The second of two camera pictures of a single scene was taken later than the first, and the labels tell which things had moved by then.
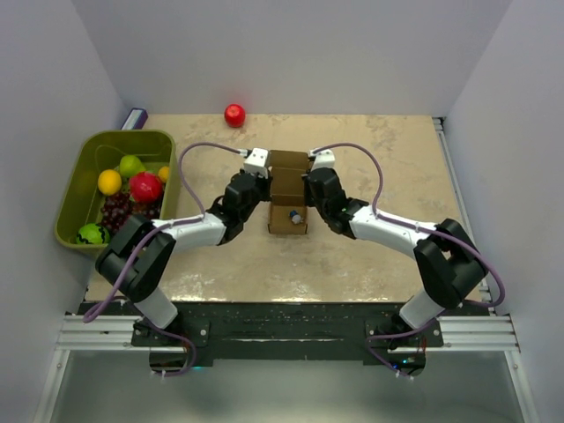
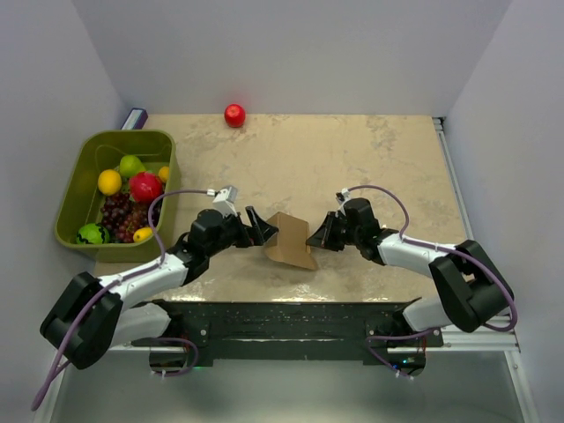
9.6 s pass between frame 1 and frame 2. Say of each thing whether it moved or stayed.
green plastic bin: stayed
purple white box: stayed
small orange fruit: stayed
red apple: stayed
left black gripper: moved
